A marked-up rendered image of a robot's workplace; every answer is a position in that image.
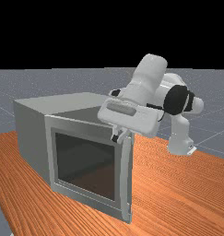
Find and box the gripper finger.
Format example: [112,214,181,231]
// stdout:
[111,124,122,144]
[119,126,132,140]

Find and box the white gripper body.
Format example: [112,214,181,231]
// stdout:
[97,96,160,138]

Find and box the grey microwave door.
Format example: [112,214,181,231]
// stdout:
[43,113,136,225]

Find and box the grey microwave oven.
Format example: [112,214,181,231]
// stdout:
[13,91,117,187]

